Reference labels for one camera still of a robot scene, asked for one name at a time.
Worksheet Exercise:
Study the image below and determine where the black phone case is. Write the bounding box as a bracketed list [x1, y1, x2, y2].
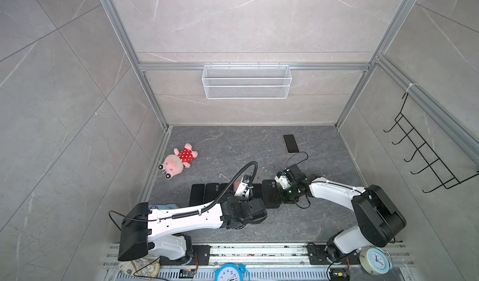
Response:
[262, 180, 281, 209]
[204, 183, 222, 203]

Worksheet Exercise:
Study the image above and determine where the phone with pink edge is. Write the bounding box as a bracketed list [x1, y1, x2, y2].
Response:
[283, 134, 299, 154]

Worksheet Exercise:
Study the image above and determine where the pink phone case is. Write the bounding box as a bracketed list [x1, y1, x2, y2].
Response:
[233, 181, 245, 195]

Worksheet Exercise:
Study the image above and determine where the long black phone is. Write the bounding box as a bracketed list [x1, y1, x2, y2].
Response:
[218, 183, 228, 194]

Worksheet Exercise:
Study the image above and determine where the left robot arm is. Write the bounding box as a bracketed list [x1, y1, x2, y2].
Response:
[118, 196, 268, 262]

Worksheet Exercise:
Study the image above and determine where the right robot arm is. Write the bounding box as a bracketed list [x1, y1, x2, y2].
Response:
[274, 165, 407, 262]

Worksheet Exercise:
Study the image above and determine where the blue alarm clock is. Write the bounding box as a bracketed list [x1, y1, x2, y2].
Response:
[214, 264, 251, 281]

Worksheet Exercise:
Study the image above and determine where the wet wipes pack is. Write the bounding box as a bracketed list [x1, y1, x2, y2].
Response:
[148, 204, 178, 210]

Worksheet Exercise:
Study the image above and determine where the pink pig plush toy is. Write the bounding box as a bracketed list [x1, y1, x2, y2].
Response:
[158, 143, 198, 180]

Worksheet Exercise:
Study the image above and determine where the cream alarm clock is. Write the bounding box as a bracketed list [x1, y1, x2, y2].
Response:
[359, 247, 393, 276]

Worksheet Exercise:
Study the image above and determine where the crumpled patterned cloth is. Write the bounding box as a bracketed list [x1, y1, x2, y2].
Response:
[119, 258, 160, 280]

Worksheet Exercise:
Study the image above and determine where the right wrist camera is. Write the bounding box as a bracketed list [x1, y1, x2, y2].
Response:
[274, 170, 292, 190]

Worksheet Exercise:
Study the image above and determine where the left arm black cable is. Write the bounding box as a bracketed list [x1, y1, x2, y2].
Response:
[171, 161, 259, 218]

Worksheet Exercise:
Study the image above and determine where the aluminium mounting rail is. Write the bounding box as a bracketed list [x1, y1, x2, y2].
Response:
[100, 242, 415, 269]

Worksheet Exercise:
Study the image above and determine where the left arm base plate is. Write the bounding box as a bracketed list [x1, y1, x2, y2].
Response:
[159, 245, 212, 266]

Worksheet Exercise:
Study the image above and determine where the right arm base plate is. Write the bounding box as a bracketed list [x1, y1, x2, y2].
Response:
[306, 242, 360, 265]

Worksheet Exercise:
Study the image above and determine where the black wire hook rack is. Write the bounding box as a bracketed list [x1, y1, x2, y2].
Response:
[383, 93, 479, 194]

